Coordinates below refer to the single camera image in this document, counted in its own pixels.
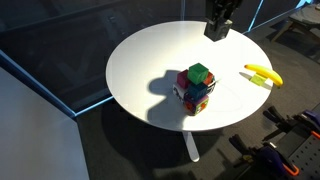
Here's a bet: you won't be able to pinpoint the black clamp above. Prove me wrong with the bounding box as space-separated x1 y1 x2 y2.
262 105 302 142

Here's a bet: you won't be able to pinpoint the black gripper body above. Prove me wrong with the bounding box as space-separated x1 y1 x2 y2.
205 0 244 22

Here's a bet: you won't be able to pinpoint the small light green block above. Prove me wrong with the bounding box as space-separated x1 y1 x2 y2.
249 73 267 87

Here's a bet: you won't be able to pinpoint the multicoloured yellow picture cube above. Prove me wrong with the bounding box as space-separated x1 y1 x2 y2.
183 92 211 117

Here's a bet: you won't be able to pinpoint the white table base legs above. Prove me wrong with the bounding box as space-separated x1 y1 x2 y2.
181 130 201 163

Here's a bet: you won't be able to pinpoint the orange block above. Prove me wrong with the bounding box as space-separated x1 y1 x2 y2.
203 71 215 87

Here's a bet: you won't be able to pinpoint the yellow banana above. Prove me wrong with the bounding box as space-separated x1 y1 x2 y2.
243 63 284 89

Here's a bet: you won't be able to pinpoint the blue lit floor strip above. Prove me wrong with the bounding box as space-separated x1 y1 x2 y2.
0 49 116 118
242 0 308 35

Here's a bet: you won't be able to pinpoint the wooden stool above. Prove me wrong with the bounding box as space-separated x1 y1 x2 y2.
271 3 320 44

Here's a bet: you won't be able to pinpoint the blue block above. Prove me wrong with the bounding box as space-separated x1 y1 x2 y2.
186 82 210 101

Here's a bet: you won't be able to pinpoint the purple clamp with orange handle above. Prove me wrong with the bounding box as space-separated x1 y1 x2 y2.
229 133 300 177

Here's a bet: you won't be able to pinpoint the black white picture cube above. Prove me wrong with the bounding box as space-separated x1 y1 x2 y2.
172 77 217 103

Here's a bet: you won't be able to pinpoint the magenta block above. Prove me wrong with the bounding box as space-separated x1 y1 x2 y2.
176 68 192 90

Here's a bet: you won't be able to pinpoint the black pegboard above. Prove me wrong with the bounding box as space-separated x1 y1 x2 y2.
275 125 320 180

